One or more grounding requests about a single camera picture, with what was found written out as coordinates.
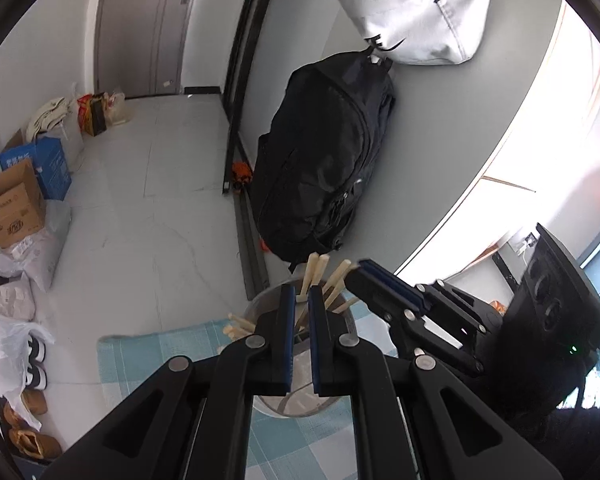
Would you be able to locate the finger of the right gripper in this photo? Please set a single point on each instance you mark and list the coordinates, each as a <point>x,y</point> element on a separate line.
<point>401,309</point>
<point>452,310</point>

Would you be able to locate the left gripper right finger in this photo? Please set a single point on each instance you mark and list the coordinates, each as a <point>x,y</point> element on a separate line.
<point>325,328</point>

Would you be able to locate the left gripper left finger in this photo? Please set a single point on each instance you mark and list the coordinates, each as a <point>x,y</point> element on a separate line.
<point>275,312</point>

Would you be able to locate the wooden chopstick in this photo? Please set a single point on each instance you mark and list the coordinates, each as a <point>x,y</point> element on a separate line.
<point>319,269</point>
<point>344,306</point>
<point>331,293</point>
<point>235,332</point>
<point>308,276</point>
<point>336,276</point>
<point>244,324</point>

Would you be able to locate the white grey utensil holder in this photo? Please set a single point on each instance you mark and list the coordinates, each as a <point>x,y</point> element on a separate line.
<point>301,401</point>

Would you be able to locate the black backpack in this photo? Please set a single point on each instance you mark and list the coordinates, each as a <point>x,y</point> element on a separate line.
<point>315,162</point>

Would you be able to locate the black white sneakers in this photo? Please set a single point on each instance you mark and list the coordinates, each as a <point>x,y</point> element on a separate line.
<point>36,378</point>

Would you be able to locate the brown shoe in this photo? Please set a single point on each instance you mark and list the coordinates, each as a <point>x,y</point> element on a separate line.
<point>34,401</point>
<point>35,445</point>

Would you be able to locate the grey plastic parcel bag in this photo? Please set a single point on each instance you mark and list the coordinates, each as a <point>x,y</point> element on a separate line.
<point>37,255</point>

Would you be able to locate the white plastic bag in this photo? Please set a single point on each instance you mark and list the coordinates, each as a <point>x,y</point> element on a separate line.
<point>17,310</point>

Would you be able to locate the white hanging bag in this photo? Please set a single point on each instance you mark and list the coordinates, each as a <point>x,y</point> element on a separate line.
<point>420,32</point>

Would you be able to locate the brown cardboard box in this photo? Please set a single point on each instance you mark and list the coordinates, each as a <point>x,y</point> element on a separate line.
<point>22,205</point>

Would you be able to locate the blue cardboard box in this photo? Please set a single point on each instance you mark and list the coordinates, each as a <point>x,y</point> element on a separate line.
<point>49,163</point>

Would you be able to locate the cream cloth bag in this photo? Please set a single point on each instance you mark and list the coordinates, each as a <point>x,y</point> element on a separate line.
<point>49,116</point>

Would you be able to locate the grey entrance door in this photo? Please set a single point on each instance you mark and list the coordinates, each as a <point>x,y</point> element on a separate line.
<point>139,46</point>

